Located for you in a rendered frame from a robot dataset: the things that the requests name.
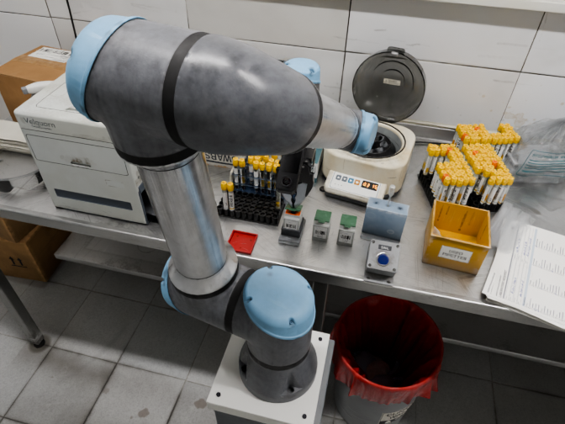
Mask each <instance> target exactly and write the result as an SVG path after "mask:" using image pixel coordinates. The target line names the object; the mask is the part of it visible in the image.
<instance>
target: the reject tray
mask: <svg viewBox="0 0 565 424"><path fill-rule="evenodd" d="M257 237H258V234H254V233H250V232H245V231H237V230H233V231H232V233H231V235H230V238H229V240H228V241H227V242H228V243H229V244H230V245H231V246H232V247H233V248H234V249H235V252H238V253H243V254H247V255H251V253H252V250H253V248H254V245H255V244H256V240H257Z"/></svg>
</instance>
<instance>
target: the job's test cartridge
mask: <svg viewBox="0 0 565 424"><path fill-rule="evenodd" d="M302 218H303V208H302V209H301V211H300V212H298V211H291V210H289V209H286V211H285V214H284V218H283V228H287V229H292V230H296V231H299V227H300V225H301V222H302Z"/></svg>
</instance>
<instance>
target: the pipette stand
mask: <svg viewBox="0 0 565 424"><path fill-rule="evenodd" d="M387 205H388V200H384V199H378V198H374V197H369V200H368V202H367V208H366V213H365V217H364V221H363V226H362V233H361V235H360V238H363V239H367V240H371V239H375V240H380V241H388V242H392V243H398V244H399V243H400V239H401V236H402V233H403V230H404V225H405V221H406V219H407V215H408V211H409V205H407V204H400V203H395V202H392V201H390V204H389V207H388V206H387Z"/></svg>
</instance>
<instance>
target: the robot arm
mask: <svg viewBox="0 0 565 424"><path fill-rule="evenodd" d="M320 82H321V81H320V67H319V64H318V63H317V62H315V61H313V60H310V59H307V58H293V59H291V60H288V61H286V62H285V64H284V63H282V62H281V61H279V60H277V59H276V58H274V57H272V56H270V55H268V54H267V53H265V52H263V51H261V50H258V49H257V48H255V47H253V46H251V45H248V44H246V43H244V42H242V41H239V40H236V39H233V38H230V37H228V36H224V35H221V34H210V33H206V32H203V31H198V30H194V29H186V28H182V27H177V26H174V25H170V24H162V23H157V22H153V21H149V20H146V19H144V18H142V17H140V16H131V17H125V16H118V15H107V16H102V17H101V18H98V19H95V20H93V21H92V22H91V23H90V24H88V25H87V26H86V27H85V28H84V29H83V30H82V31H81V33H80V34H79V35H78V36H77V38H76V39H75V41H74V43H73V45H72V47H71V56H70V57H69V59H68V60H67V63H66V90H67V93H68V96H69V99H70V100H71V103H72V105H73V106H74V108H75V109H76V110H77V111H78V112H79V113H80V114H82V115H83V116H85V117H86V118H87V119H89V120H91V121H93V122H101V123H103V124H104V126H105V127H106V129H107V131H108V134H109V136H110V139H111V141H112V142H113V144H114V148H115V150H116V151H117V153H118V155H119V156H120V158H121V159H123V160H124V161H125V162H128V163H129V164H131V165H133V166H137V169H138V172H139V174H140V177H141V180H142V182H143V184H144V186H145V191H146V192H147V195H148V197H149V200H150V203H151V205H152V208H153V210H154V212H155V215H156V218H157V220H158V223H159V225H160V227H161V231H162V234H163V236H164V238H165V240H166V244H167V246H168V249H169V251H170V253H171V256H170V258H169V259H168V261H167V262H166V265H165V267H164V269H163V272H162V276H161V277H162V278H164V279H163V281H162V282H161V293H162V296H163V298H164V300H165V301H166V302H167V303H168V304H169V305H170V306H171V307H173V308H175V309H176V310H177V311H179V312H180V313H182V314H184V315H190V316H192V317H195V318H197V319H199V320H201V321H204V322H206V323H209V324H210V325H212V326H216V327H218V328H219V329H222V330H224V331H227V332H229V333H231V334H234V335H236V336H238V337H241V338H243V339H245V340H246V341H245V343H244V345H243V347H242V349H241V350H240V356H239V370H240V377H241V380H242V382H243V384H244V386H245V387H246V388H247V389H248V390H249V391H250V392H251V393H252V394H253V395H254V396H255V397H257V398H258V399H260V400H264V401H266V402H270V403H286V402H290V401H293V400H296V399H297V398H299V397H301V396H302V395H304V394H305V393H306V392H307V391H308V390H309V388H310V387H311V386H312V384H313V382H314V379H315V376H316V373H317V366H318V359H317V354H316V351H315V349H314V345H313V344H312V342H311V337H312V330H313V324H314V319H315V305H314V293H313V290H312V289H311V287H310V285H309V283H308V282H307V280H306V279H305V278H304V277H303V276H302V275H300V274H299V273H297V272H295V271H294V270H292V269H290V268H285V267H282V266H272V267H271V268H268V267H264V268H260V269H258V270H255V269H253V268H248V267H247V266H244V265H241V264H239V263H238V258H237V255H236V252H235V249H234V248H233V247H232V246H231V245H230V244H229V243H228V242H227V241H225V240H224V237H223V232H222V229H221V224H220V221H219V214H218V210H217V206H216V203H215V198H214V191H213V188H212V183H211V180H210V176H209V170H208V165H207V162H206V157H205V154H204V152H206V153H210V154H217V155H225V156H282V159H281V160H279V164H280V167H277V168H276V171H277V173H276V185H275V186H276V189H277V191H278V192H279V193H281V194H282V196H283V197H284V198H285V199H286V201H287V202H288V203H289V205H290V206H291V207H294V208H296V207H298V206H299V205H300V204H301V203H302V202H303V201H304V199H305V198H306V197H307V196H308V194H309V192H310V191H311V189H312V187H313V185H314V172H311V170H312V167H314V164H315V155H316V148H321V149H337V150H343V151H348V152H349V153H351V154H352V153H356V154H359V155H366V154H367V153H368V152H369V151H370V150H371V148H372V145H373V142H374V140H375V137H376V134H377V130H378V117H377V116H376V115H375V114H370V113H368V112H365V111H364V110H357V109H351V108H349V107H347V106H345V105H344V104H341V103H338V102H336V101H335V100H333V99H331V98H328V97H326V96H325V95H323V94H321V93H319V84H320ZM313 148H314V149H313ZM312 162H313V165H312ZM296 192H297V193H296ZM294 194H296V195H295V200H294V199H293V195H294Z"/></svg>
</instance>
